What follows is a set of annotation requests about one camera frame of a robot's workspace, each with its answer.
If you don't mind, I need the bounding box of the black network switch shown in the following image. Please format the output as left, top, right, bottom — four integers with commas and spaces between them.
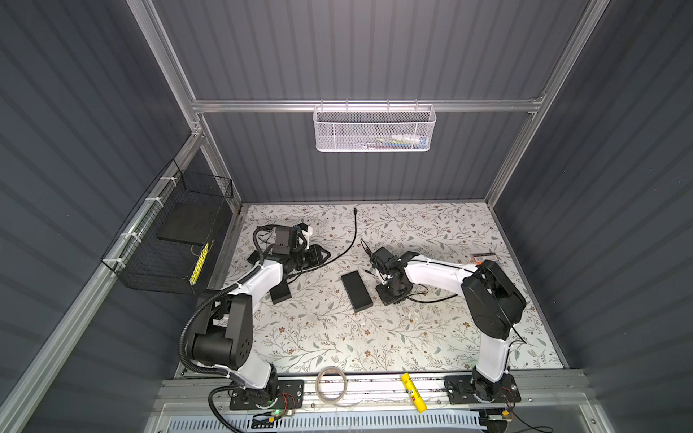
341, 271, 374, 313
269, 280, 292, 305

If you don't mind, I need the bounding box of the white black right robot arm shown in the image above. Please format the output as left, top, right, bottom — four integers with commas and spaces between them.
369, 248, 527, 387

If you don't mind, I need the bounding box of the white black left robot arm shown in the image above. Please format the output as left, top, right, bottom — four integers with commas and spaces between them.
178, 245, 331, 390

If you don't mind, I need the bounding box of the coloured marker pack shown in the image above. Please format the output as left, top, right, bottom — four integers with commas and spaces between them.
471, 252, 499, 265

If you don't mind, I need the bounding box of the yellow marker in black basket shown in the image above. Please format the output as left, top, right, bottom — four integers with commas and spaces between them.
189, 243, 210, 286

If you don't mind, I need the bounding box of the yellow glue stick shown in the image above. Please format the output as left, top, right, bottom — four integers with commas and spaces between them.
401, 373, 428, 413

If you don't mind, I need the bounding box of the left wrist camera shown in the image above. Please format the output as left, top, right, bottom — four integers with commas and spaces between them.
272, 223, 313, 255

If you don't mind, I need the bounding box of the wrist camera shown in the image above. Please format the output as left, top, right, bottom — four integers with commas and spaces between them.
369, 247, 398, 277
272, 223, 313, 255

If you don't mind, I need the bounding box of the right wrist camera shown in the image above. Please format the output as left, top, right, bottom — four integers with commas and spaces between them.
369, 247, 398, 277

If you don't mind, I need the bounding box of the clear tape ring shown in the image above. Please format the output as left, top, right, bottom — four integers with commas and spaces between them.
315, 366, 349, 406

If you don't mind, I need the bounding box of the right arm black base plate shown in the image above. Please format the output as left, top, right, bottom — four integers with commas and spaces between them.
444, 371, 522, 404

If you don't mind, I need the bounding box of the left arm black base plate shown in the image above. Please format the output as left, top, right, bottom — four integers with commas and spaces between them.
229, 379, 305, 411

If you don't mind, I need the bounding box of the white wire mesh basket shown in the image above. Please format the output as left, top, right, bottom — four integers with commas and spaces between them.
312, 104, 437, 153

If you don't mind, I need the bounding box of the black wire mesh basket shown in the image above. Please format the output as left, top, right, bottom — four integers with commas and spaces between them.
102, 162, 234, 295

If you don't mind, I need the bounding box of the black corrugated cable conduit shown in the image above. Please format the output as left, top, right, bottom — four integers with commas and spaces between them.
178, 224, 283, 433

